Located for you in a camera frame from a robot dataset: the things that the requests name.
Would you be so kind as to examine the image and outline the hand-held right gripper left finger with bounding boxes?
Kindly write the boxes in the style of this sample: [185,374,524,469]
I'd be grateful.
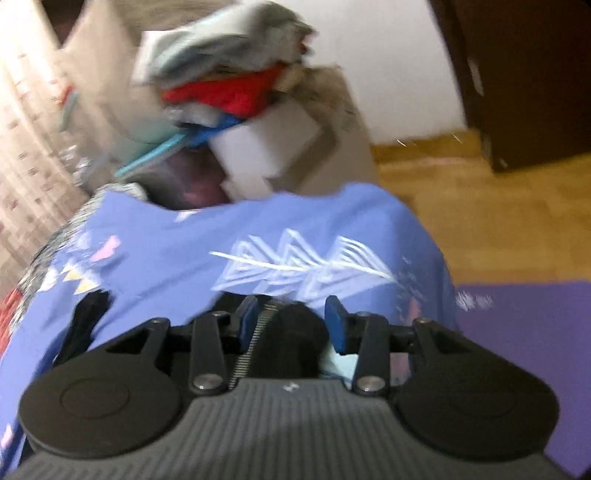
[105,295,259,396]

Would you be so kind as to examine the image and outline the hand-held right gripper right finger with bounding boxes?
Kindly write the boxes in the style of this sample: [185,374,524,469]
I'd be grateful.
[324,295,468,396]

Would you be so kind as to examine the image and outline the black pants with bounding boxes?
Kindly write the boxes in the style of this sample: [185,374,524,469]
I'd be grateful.
[67,291,333,380]

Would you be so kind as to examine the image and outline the blue patterned bedsheet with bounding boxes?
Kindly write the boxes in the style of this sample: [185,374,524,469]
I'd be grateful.
[0,182,458,480]

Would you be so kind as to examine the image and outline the large teal-lidded storage box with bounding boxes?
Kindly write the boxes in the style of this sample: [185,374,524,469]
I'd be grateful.
[113,129,232,214]

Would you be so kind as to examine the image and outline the white cardboard box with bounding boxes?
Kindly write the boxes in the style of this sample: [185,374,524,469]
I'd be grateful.
[208,69,379,201]

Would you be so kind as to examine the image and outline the purple mat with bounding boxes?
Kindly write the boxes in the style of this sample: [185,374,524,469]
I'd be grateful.
[455,281,591,480]

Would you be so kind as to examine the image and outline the pile of mixed clothes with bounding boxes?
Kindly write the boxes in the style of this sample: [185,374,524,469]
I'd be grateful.
[131,0,345,139]

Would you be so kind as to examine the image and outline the beige floral curtain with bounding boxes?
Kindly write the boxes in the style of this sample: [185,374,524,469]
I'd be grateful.
[0,0,88,287]

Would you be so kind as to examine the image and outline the beige fabric bag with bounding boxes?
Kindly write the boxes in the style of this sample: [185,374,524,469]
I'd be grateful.
[58,0,158,144]

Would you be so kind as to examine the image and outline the dark wooden door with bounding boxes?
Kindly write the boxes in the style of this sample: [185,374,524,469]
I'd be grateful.
[429,0,591,174]

